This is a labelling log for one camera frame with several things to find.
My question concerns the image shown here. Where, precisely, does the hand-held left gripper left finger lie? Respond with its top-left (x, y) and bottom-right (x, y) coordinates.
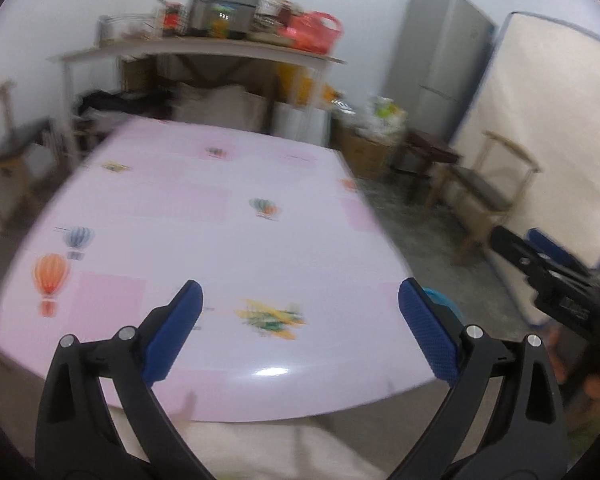
top-left (35, 279), bottom-right (204, 480)

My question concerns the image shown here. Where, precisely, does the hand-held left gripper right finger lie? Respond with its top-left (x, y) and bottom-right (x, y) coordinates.
top-left (386, 276), bottom-right (569, 480)

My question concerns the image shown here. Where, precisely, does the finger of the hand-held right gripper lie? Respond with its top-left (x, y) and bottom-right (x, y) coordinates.
top-left (489, 225), bottom-right (547, 282)
top-left (526, 228), bottom-right (597, 277)

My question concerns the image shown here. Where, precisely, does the wooden chair with grey seat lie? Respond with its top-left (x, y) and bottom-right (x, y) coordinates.
top-left (425, 130), bottom-right (541, 266)

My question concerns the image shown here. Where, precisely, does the white mattress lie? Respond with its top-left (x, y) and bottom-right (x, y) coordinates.
top-left (450, 10), bottom-right (600, 328)

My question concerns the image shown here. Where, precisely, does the dark wooden side table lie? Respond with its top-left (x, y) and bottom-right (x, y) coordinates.
top-left (390, 127), bottom-right (466, 206)

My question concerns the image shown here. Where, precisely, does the cardboard box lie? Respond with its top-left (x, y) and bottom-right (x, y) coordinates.
top-left (337, 125), bottom-right (398, 181)

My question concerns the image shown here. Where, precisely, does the white plastic bag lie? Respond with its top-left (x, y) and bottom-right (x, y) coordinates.
top-left (357, 95), bottom-right (411, 141)

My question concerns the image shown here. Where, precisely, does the grey refrigerator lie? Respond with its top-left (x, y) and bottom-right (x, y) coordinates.
top-left (382, 0), bottom-right (498, 143)

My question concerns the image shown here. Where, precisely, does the beige sack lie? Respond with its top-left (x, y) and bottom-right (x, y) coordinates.
top-left (172, 82), bottom-right (268, 133)

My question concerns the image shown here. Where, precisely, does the black bag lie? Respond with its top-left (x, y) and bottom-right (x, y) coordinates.
top-left (72, 89), bottom-right (126, 121)

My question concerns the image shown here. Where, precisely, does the white plastic box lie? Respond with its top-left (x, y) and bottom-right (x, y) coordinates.
top-left (272, 102), bottom-right (331, 146)

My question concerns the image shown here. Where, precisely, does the wooden chair with black seat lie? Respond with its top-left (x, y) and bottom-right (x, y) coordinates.
top-left (0, 80), bottom-right (63, 233)

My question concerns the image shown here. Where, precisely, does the yellow plastic bag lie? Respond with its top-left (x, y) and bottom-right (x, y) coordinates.
top-left (275, 62), bottom-right (336, 108)

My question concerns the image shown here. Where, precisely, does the long white side table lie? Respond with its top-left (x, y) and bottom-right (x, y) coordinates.
top-left (47, 37), bottom-right (348, 161)

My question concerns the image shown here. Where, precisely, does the red plastic bag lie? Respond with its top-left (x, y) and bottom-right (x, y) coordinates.
top-left (279, 10), bottom-right (343, 55)

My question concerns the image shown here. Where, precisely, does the red labelled jar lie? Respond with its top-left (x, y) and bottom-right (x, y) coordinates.
top-left (160, 2), bottom-right (186, 36)

